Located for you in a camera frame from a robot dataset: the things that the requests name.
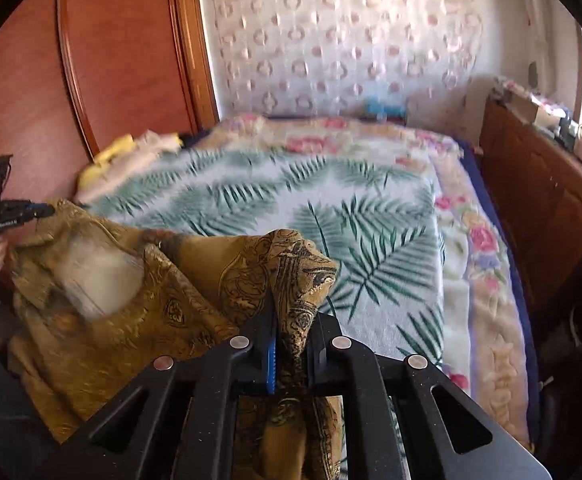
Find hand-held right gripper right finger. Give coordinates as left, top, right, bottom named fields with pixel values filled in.
left=306, top=312, right=552, bottom=480

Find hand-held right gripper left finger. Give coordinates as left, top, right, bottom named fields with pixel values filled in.
left=46, top=305, right=279, bottom=480

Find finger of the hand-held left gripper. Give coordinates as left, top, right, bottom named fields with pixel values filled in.
left=18, top=200, right=56, bottom=220

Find golden patterned garment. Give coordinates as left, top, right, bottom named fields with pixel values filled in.
left=8, top=199, right=344, bottom=480

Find yellow plush toy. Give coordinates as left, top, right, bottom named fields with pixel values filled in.
left=78, top=134, right=136, bottom=188

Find yellow and pink pillows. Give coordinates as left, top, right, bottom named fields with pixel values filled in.
left=73, top=130, right=184, bottom=203

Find palm leaf blanket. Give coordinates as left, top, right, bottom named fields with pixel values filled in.
left=88, top=147, right=447, bottom=401

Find wooden slatted wardrobe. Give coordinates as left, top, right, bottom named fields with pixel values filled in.
left=0, top=0, right=222, bottom=321

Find floral quilt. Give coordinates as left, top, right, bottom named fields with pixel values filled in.
left=191, top=112, right=532, bottom=453

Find floral bed sheet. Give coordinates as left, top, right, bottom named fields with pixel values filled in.
left=458, top=140, right=542, bottom=461

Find blue plastic bag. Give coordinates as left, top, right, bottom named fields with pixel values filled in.
left=366, top=100, right=407, bottom=121

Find wooden cabinet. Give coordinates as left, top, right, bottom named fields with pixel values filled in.
left=476, top=95, right=582, bottom=361

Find sheer circle-patterned curtain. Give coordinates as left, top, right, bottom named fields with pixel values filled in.
left=206, top=0, right=484, bottom=121

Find cardboard box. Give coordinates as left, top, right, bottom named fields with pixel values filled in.
left=508, top=92, right=559, bottom=128

